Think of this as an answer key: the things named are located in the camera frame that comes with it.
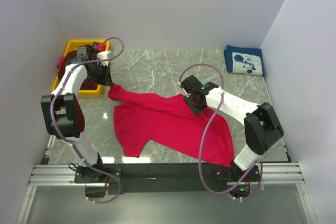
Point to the bright red t-shirt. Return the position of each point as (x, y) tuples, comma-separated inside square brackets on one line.
[(141, 117)]

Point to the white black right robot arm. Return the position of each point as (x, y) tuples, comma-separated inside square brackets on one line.
[(262, 127)]

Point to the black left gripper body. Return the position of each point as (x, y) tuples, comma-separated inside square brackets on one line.
[(100, 74)]

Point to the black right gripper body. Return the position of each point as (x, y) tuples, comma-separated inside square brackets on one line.
[(196, 109)]

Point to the folded blue printed t-shirt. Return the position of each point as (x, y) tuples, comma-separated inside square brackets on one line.
[(244, 60)]

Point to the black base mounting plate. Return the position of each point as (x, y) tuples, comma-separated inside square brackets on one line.
[(140, 186)]

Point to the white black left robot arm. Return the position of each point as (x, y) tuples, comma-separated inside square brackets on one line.
[(63, 115)]

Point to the pink garment in bin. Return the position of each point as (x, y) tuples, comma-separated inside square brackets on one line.
[(61, 62)]

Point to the aluminium frame rail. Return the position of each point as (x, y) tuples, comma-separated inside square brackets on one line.
[(62, 175)]

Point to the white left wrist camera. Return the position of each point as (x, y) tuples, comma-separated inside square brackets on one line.
[(104, 57)]

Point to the dark maroon t-shirt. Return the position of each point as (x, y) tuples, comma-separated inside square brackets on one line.
[(87, 85)]

